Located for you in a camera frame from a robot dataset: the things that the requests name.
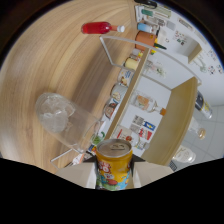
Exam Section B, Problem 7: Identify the red and white poster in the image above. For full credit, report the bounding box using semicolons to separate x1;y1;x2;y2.
129;123;154;141

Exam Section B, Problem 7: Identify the clear jar wooden lid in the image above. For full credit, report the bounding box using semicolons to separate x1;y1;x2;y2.
188;116;208;140

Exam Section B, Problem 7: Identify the blue and white cup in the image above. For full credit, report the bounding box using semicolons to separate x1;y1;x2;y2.
137;22;158;34

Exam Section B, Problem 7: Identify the wooden wall shelf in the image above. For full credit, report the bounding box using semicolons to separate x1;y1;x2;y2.
187;41;204;64

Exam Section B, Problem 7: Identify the white tray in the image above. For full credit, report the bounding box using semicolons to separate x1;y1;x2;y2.
134;4;173;21

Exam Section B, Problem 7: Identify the white-framed wooden shelf rack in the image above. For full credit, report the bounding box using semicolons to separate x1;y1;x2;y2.
49;34;204;169

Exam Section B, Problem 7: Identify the blue and yellow poster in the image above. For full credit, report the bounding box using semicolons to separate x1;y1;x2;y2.
132;114;157;132

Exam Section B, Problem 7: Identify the round bowl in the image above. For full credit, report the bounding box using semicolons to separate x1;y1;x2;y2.
109;83;128;103
103;99;120;120
117;68;134;87

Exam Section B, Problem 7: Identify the white vase with flowers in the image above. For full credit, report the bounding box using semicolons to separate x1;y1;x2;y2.
144;59;167;78

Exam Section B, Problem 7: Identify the clear bottle red label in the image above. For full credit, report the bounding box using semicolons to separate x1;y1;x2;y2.
113;124;149;149

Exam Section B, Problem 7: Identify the orange storage basket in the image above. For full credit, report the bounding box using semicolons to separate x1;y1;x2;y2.
134;30;158;52

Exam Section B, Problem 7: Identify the yellow drink can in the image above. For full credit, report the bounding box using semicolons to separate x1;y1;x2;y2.
95;138;134;191

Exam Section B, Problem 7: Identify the clear glass with ice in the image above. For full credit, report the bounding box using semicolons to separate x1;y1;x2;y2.
35;92;103;151

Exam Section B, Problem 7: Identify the small green block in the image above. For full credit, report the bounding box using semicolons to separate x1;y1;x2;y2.
141;9;154;17

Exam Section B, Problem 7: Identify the yellow cup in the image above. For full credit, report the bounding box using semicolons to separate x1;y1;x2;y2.
124;57;139;71

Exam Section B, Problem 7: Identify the black and yellow can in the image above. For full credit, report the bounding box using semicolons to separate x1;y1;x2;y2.
194;91;213;120

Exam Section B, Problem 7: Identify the black kettle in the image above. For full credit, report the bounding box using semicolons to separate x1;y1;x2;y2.
134;0;158;8

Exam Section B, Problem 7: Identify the red liquid bottle white cap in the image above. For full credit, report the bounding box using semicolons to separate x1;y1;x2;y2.
81;21;126;35

